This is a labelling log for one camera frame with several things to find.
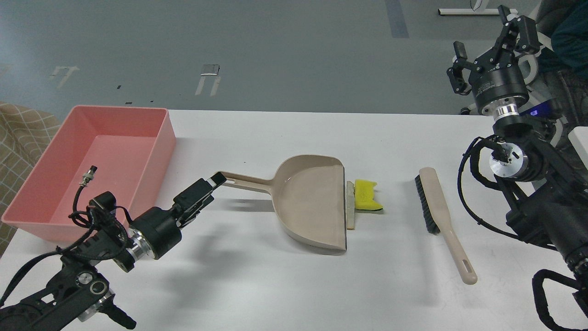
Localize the beige checkered cloth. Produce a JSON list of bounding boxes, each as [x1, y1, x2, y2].
[[0, 102, 62, 256]]

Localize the beige foam strip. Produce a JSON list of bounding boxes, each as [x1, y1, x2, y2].
[[345, 181, 356, 230]]

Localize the pink plastic bin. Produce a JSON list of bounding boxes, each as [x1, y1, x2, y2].
[[1, 105, 176, 243]]

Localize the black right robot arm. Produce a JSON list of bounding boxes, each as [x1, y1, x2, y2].
[[447, 6, 588, 331]]

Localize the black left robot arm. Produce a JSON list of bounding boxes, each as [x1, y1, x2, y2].
[[1, 166, 227, 331]]

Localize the white office chair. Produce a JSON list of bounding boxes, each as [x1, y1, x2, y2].
[[519, 31, 563, 147]]

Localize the yellow sponge piece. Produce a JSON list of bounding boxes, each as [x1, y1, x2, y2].
[[354, 179, 384, 211]]

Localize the beige hand brush black bristles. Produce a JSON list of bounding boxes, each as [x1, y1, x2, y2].
[[414, 167, 478, 285]]

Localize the beige plastic dustpan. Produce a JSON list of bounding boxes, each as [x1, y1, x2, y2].
[[222, 154, 347, 251]]

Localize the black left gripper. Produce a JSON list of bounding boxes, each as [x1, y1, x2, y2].
[[131, 172, 226, 260]]

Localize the person in teal sweater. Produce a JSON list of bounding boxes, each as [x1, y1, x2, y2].
[[537, 0, 588, 126]]

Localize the white side table corner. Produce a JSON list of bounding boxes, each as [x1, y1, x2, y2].
[[568, 126, 588, 168]]

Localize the white table base bar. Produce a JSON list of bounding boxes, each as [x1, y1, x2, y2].
[[437, 8, 498, 16]]

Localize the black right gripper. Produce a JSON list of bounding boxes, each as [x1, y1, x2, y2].
[[447, 6, 542, 115]]

